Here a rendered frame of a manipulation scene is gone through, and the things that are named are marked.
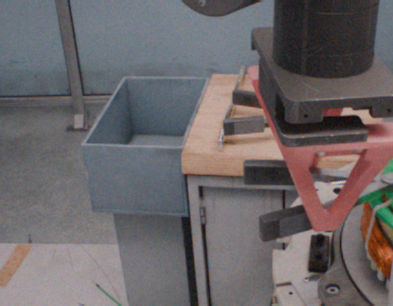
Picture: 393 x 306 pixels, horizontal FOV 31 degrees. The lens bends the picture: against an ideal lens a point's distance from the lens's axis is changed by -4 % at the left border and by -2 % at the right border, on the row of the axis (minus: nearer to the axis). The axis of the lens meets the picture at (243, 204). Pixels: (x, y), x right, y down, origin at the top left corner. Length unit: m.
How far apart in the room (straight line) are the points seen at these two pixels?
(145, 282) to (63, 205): 1.76
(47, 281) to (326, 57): 0.72
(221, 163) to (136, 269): 0.21
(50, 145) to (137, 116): 2.12
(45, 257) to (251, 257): 0.39
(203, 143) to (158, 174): 0.06
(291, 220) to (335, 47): 0.11
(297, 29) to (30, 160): 2.59
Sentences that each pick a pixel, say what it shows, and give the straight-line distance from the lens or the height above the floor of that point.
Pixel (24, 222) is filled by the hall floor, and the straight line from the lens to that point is 2.56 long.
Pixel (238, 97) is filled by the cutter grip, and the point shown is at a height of 1.09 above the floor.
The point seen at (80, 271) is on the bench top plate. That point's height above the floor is 0.78.
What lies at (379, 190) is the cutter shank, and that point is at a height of 1.17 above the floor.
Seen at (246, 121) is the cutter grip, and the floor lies 1.09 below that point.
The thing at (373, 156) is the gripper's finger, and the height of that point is 1.22.
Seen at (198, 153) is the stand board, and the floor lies 1.06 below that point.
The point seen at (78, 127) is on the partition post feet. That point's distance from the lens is 3.07.
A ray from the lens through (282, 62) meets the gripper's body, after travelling 0.39.
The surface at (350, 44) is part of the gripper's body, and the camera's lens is 0.38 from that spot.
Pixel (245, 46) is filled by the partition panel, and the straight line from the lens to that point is 2.86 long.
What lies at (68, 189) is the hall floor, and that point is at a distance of 2.69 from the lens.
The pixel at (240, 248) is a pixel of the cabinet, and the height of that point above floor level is 0.94.
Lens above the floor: 1.42
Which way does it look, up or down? 35 degrees down
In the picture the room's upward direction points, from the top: 2 degrees counter-clockwise
